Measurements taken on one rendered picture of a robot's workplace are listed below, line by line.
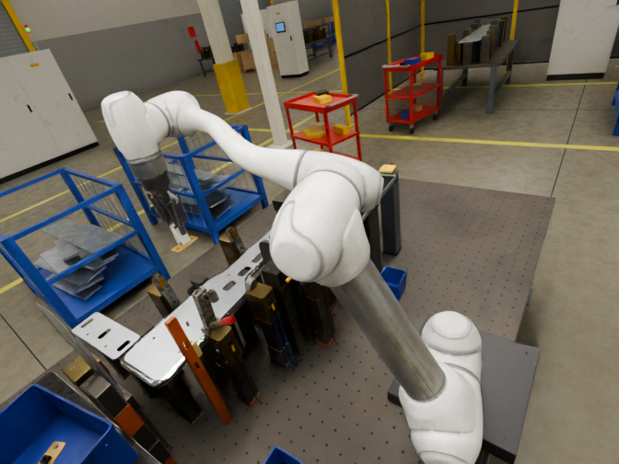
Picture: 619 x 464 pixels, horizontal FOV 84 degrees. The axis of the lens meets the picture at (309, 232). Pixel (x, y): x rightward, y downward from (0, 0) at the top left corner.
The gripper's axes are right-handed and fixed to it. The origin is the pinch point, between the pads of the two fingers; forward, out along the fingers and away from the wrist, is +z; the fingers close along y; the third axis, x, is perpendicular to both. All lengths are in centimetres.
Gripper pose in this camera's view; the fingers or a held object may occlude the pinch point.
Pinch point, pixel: (180, 233)
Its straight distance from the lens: 113.3
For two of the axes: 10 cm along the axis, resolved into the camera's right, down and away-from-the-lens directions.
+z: 1.7, 8.2, 5.4
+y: -8.3, -1.7, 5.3
